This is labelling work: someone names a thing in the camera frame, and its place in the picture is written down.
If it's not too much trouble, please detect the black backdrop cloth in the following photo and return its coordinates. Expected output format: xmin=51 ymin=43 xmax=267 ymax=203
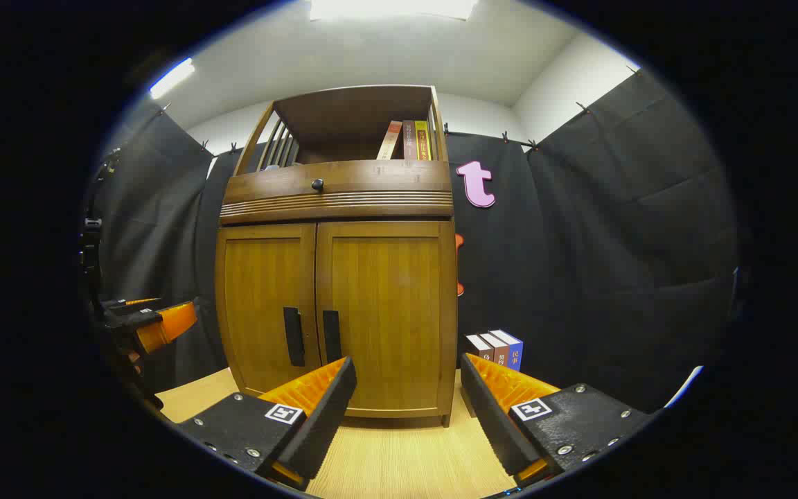
xmin=87 ymin=69 xmax=739 ymax=413

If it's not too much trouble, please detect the maroon book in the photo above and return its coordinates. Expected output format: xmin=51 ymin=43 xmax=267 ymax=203
xmin=480 ymin=333 xmax=509 ymax=368

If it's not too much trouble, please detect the dark white-spined book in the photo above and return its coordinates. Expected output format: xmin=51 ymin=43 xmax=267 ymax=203
xmin=465 ymin=334 xmax=495 ymax=365

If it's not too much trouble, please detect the wooden double-door shoe cabinet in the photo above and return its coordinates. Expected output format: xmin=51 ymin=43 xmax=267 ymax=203
xmin=214 ymin=85 xmax=459 ymax=427

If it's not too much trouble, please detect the blue book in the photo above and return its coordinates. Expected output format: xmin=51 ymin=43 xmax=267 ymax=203
xmin=490 ymin=329 xmax=524 ymax=372

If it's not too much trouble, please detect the black right door handle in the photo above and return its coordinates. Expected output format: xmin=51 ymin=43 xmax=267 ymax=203
xmin=322 ymin=310 xmax=343 ymax=364

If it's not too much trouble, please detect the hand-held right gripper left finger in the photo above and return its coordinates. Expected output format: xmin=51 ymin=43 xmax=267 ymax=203
xmin=176 ymin=356 xmax=358 ymax=491

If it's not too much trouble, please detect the black left door handle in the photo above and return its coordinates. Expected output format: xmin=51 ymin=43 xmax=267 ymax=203
xmin=283 ymin=307 xmax=306 ymax=367

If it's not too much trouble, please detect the wooden cabinet door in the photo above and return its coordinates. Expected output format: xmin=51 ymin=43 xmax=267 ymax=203
xmin=215 ymin=223 xmax=321 ymax=397
xmin=315 ymin=220 xmax=458 ymax=419

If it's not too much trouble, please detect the black door handle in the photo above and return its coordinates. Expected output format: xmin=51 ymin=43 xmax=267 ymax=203
xmin=322 ymin=310 xmax=343 ymax=364
xmin=283 ymin=307 xmax=306 ymax=367

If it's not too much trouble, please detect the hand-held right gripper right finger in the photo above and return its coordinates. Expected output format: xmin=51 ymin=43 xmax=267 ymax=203
xmin=459 ymin=352 xmax=653 ymax=489

